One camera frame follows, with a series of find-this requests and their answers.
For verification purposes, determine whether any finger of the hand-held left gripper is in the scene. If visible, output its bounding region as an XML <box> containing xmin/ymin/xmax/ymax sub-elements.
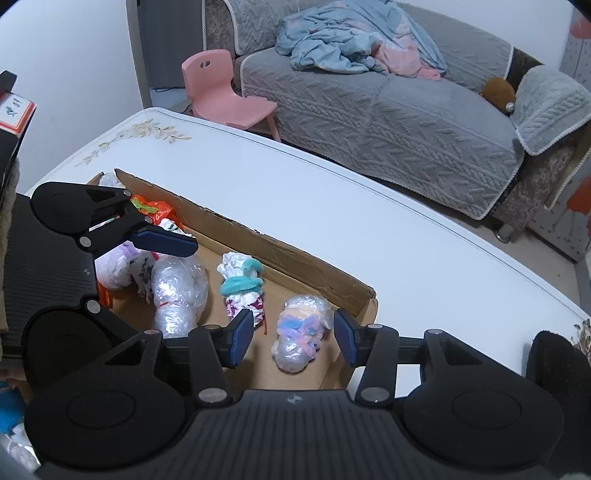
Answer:
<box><xmin>82</xmin><ymin>296</ymin><xmax>143</xmax><ymax>346</ymax></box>
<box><xmin>78</xmin><ymin>184</ymin><xmax>199</xmax><ymax>259</ymax></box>

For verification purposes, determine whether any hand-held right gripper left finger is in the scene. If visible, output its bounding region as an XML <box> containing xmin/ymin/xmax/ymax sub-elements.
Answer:
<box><xmin>98</xmin><ymin>308</ymin><xmax>254</xmax><ymax>409</ymax></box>

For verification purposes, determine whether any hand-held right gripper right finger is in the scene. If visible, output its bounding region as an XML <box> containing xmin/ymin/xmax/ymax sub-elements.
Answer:
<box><xmin>333</xmin><ymin>308</ymin><xmax>492</xmax><ymax>408</ymax></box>

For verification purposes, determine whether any white floral plastic bag bundle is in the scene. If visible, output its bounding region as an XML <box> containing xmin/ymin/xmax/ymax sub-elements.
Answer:
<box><xmin>159</xmin><ymin>218</ymin><xmax>195</xmax><ymax>241</ymax></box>

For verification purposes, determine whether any clear bag bundle pastel band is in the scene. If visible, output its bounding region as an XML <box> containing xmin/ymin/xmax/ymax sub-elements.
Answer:
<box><xmin>270</xmin><ymin>294</ymin><xmax>334</xmax><ymax>374</ymax></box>

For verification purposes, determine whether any clear plastic bag bundle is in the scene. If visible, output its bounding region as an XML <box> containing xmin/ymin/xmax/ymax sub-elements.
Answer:
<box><xmin>150</xmin><ymin>253</ymin><xmax>209</xmax><ymax>340</ymax></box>

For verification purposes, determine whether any white bag bundle teal band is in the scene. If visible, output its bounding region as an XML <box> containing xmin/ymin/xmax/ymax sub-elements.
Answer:
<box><xmin>217</xmin><ymin>251</ymin><xmax>269</xmax><ymax>330</ymax></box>

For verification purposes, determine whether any cardboard box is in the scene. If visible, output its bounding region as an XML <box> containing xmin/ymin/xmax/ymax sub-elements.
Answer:
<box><xmin>85</xmin><ymin>167</ymin><xmax>379</xmax><ymax>402</ymax></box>

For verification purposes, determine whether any white purple plastic bag bundle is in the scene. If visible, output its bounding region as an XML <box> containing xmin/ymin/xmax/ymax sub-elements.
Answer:
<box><xmin>95</xmin><ymin>242</ymin><xmax>155</xmax><ymax>296</ymax></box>

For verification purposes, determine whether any blue sock bundle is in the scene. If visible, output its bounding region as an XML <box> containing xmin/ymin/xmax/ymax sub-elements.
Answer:
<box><xmin>0</xmin><ymin>381</ymin><xmax>27</xmax><ymax>437</ymax></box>

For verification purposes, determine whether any pink plastic chair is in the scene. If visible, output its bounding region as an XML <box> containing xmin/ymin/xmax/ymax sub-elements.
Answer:
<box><xmin>181</xmin><ymin>48</ymin><xmax>282</xmax><ymax>141</ymax></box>

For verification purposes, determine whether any striped white bag bundle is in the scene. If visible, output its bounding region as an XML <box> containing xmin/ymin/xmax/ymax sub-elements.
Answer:
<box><xmin>0</xmin><ymin>425</ymin><xmax>40</xmax><ymax>474</ymax></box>

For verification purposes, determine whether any grey door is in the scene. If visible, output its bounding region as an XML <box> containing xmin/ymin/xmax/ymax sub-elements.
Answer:
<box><xmin>127</xmin><ymin>0</ymin><xmax>204</xmax><ymax>109</ymax></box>

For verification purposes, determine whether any grey sofa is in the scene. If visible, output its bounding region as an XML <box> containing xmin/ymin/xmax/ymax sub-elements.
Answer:
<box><xmin>203</xmin><ymin>0</ymin><xmax>591</xmax><ymax>245</ymax></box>

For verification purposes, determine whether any black knitted hat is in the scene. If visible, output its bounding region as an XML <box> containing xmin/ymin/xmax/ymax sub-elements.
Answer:
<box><xmin>526</xmin><ymin>330</ymin><xmax>591</xmax><ymax>416</ymax></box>

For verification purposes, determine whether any light blue blanket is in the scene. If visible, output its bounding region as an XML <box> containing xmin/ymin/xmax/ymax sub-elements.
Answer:
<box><xmin>276</xmin><ymin>0</ymin><xmax>448</xmax><ymax>77</ymax></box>

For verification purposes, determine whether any pink blanket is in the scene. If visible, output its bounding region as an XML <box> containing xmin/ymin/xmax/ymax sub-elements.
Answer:
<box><xmin>372</xmin><ymin>34</ymin><xmax>441</xmax><ymax>81</ymax></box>

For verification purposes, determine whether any brown plush toy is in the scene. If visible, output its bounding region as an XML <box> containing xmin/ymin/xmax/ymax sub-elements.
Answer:
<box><xmin>480</xmin><ymin>76</ymin><xmax>517</xmax><ymax>114</ymax></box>

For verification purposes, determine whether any grey quilted armrest throw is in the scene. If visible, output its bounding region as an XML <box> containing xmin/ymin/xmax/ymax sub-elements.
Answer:
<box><xmin>510</xmin><ymin>65</ymin><xmax>591</xmax><ymax>155</ymax></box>

